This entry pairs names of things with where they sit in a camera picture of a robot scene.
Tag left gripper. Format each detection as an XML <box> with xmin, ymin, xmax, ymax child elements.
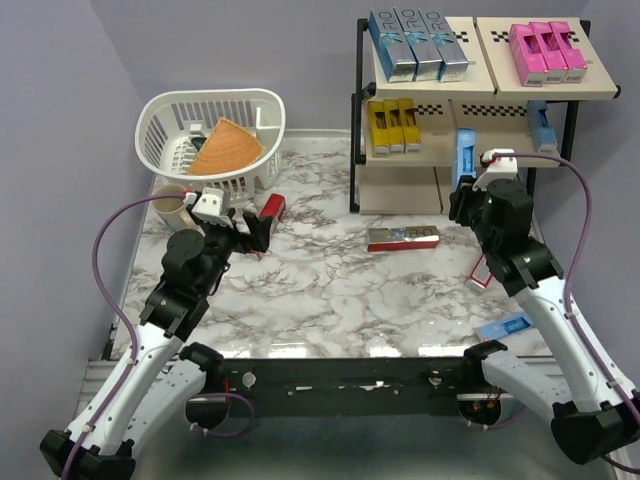
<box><xmin>196</xmin><ymin>207</ymin><xmax>273</xmax><ymax>296</ymax></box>

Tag light blue toothpaste box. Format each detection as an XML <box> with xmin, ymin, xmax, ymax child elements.
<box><xmin>527</xmin><ymin>100</ymin><xmax>557</xmax><ymax>154</ymax></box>
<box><xmin>451</xmin><ymin>128</ymin><xmax>476</xmax><ymax>190</ymax></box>

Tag yellow toothpaste box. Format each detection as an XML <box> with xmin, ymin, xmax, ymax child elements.
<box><xmin>367</xmin><ymin>101</ymin><xmax>390</xmax><ymax>157</ymax></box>
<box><xmin>398</xmin><ymin>98</ymin><xmax>422</xmax><ymax>154</ymax></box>
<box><xmin>383</xmin><ymin>99</ymin><xmax>405</xmax><ymax>154</ymax></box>

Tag red white toothpaste box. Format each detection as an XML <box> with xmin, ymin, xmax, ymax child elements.
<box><xmin>465</xmin><ymin>254</ymin><xmax>493</xmax><ymax>292</ymax></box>

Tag silver red toothpaste box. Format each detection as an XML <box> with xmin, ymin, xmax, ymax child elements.
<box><xmin>366</xmin><ymin>226</ymin><xmax>440</xmax><ymax>252</ymax></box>

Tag silver blue toothpaste box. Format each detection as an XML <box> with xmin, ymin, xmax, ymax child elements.
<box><xmin>394</xmin><ymin>7</ymin><xmax>442</xmax><ymax>81</ymax></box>
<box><xmin>368</xmin><ymin>9</ymin><xmax>416</xmax><ymax>83</ymax></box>
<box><xmin>419</xmin><ymin>9</ymin><xmax>469</xmax><ymax>83</ymax></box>

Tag pink toothpaste box horizontal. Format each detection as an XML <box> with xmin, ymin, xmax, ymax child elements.
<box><xmin>508</xmin><ymin>24</ymin><xmax>549</xmax><ymax>87</ymax></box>

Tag light blue toothpaste box corner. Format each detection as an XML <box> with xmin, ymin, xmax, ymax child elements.
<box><xmin>474</xmin><ymin>311</ymin><xmax>533</xmax><ymax>341</ymax></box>

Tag pink toothpaste box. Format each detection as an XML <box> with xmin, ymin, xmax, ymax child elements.
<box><xmin>549</xmin><ymin>21</ymin><xmax>588</xmax><ymax>83</ymax></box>
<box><xmin>529</xmin><ymin>22</ymin><xmax>568</xmax><ymax>84</ymax></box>

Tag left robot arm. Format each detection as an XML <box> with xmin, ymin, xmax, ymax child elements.
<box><xmin>40</xmin><ymin>212</ymin><xmax>273</xmax><ymax>479</ymax></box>

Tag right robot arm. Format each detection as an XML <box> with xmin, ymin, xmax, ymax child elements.
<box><xmin>449</xmin><ymin>175</ymin><xmax>639</xmax><ymax>465</ymax></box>

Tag black three-tier shelf rack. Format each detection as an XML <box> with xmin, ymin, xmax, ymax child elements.
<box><xmin>349</xmin><ymin>17</ymin><xmax>620</xmax><ymax>214</ymax></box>

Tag orange woven fan mat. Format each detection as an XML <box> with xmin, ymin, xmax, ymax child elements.
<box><xmin>186</xmin><ymin>118</ymin><xmax>264</xmax><ymax>176</ymax></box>

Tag beige ceramic mug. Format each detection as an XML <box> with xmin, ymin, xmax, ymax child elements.
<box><xmin>151</xmin><ymin>184</ymin><xmax>197</xmax><ymax>232</ymax></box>

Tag white plastic basket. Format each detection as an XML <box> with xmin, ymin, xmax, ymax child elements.
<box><xmin>134</xmin><ymin>88</ymin><xmax>286</xmax><ymax>202</ymax></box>

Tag black item in basket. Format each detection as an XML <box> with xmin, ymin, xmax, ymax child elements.
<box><xmin>189</xmin><ymin>124</ymin><xmax>207</xmax><ymax>151</ymax></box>

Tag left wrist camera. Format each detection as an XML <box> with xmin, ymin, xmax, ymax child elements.
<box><xmin>184</xmin><ymin>187</ymin><xmax>233</xmax><ymax>227</ymax></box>

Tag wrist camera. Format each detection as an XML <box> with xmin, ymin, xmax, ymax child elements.
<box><xmin>472</xmin><ymin>148</ymin><xmax>518</xmax><ymax>191</ymax></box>
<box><xmin>184</xmin><ymin>187</ymin><xmax>233</xmax><ymax>227</ymax></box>

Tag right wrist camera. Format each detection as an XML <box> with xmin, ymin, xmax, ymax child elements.
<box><xmin>472</xmin><ymin>148</ymin><xmax>518</xmax><ymax>191</ymax></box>

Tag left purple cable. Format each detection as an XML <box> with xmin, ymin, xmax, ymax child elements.
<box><xmin>60</xmin><ymin>193</ymin><xmax>194</xmax><ymax>480</ymax></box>

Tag purple cable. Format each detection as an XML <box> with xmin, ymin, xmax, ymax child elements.
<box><xmin>60</xmin><ymin>193</ymin><xmax>194</xmax><ymax>480</ymax></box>
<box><xmin>494</xmin><ymin>152</ymin><xmax>640</xmax><ymax>474</ymax></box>

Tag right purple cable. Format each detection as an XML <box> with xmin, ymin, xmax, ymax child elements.
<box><xmin>494</xmin><ymin>152</ymin><xmax>640</xmax><ymax>474</ymax></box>

